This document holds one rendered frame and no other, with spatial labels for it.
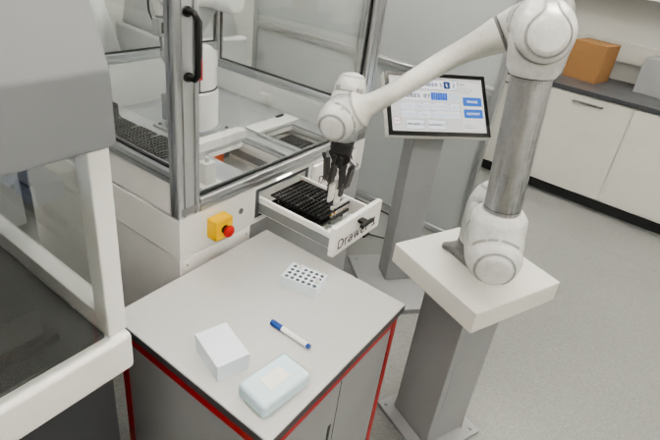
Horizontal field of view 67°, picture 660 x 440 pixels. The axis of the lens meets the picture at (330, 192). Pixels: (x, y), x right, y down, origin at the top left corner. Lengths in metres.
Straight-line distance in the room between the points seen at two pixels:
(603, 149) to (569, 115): 0.36
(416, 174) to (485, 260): 1.21
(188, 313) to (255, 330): 0.20
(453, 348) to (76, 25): 1.48
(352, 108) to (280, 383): 0.71
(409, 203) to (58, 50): 2.02
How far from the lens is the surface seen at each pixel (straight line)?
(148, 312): 1.51
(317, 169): 1.96
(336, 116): 1.33
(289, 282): 1.56
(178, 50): 1.35
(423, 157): 2.53
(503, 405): 2.50
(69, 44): 0.92
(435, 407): 2.06
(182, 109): 1.40
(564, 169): 4.43
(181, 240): 1.57
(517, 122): 1.33
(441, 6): 3.19
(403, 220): 2.67
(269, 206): 1.74
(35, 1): 0.91
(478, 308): 1.55
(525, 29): 1.23
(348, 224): 1.62
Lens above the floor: 1.76
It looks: 28 degrees down
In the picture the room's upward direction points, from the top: 8 degrees clockwise
